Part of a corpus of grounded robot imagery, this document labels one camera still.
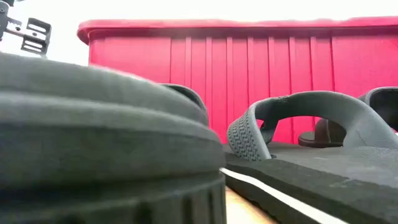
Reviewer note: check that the red plastic bin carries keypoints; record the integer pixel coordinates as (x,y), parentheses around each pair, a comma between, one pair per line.
(217,62)

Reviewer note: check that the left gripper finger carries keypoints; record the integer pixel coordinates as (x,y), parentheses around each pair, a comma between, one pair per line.
(40,36)

